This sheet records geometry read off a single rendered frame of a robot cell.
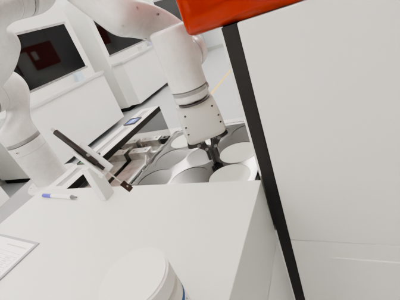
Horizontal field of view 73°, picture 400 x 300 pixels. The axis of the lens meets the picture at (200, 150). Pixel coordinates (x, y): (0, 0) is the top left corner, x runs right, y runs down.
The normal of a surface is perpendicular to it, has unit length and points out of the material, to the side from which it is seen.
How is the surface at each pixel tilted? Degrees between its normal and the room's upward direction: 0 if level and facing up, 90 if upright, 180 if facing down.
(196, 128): 92
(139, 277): 0
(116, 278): 0
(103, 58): 90
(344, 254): 90
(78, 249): 0
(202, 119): 91
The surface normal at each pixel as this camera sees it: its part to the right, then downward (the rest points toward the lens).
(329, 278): -0.34, 0.54
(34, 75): 0.88, -0.10
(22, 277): -0.32, -0.84
